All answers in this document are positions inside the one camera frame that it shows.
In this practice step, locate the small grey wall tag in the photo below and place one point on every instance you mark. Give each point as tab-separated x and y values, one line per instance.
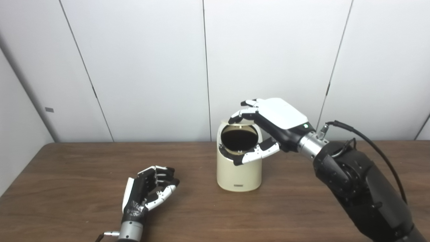
49	109

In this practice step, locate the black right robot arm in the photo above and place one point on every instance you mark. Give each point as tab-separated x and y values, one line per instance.
362	188

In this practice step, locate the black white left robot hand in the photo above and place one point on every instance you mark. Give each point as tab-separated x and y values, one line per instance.
136	198

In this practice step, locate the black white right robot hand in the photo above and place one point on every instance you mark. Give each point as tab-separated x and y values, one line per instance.
282	117

